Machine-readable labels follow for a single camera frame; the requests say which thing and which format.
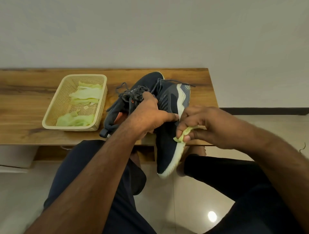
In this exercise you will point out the person's right hand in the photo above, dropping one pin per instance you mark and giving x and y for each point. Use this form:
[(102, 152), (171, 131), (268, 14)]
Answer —
[(217, 127)]

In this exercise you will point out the person's left hand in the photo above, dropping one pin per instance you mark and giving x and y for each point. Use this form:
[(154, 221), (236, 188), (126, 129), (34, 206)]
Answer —
[(147, 115)]

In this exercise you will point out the grey shoelace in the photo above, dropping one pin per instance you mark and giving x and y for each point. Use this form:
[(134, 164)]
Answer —
[(166, 82), (130, 92)]

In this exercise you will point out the dark sneaker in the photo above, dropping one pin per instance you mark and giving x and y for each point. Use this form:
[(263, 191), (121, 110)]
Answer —
[(169, 149), (147, 79)]

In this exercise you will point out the person's left forearm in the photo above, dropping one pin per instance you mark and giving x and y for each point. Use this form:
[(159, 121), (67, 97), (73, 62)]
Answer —
[(82, 185)]

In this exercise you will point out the person's left leg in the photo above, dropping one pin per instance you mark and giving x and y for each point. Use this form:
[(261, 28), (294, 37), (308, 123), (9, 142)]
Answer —
[(135, 158)]

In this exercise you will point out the dark baseboard strip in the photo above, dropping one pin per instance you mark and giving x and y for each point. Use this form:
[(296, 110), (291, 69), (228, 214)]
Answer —
[(265, 111)]

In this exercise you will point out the cream plastic mesh basket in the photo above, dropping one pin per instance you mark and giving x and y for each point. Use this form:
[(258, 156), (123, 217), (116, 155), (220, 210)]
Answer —
[(60, 103)]

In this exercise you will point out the dark thread piece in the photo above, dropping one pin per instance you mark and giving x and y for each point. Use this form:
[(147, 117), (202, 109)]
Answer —
[(303, 147)]

